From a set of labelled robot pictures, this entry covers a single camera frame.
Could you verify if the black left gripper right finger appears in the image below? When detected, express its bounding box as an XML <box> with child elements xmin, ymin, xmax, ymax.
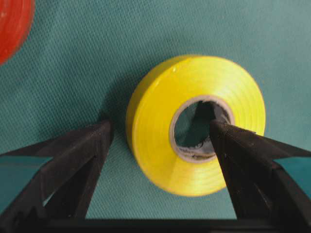
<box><xmin>209</xmin><ymin>120</ymin><xmax>311</xmax><ymax>233</ymax></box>

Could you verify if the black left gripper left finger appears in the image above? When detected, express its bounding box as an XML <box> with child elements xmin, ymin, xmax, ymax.
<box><xmin>0</xmin><ymin>120</ymin><xmax>114</xmax><ymax>233</ymax></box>

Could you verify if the yellow tape roll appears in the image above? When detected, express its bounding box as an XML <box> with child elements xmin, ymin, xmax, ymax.
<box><xmin>125</xmin><ymin>55</ymin><xmax>265</xmax><ymax>197</ymax></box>

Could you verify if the red tape roll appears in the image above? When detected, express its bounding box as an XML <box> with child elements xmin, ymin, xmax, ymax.
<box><xmin>0</xmin><ymin>0</ymin><xmax>35</xmax><ymax>64</ymax></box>

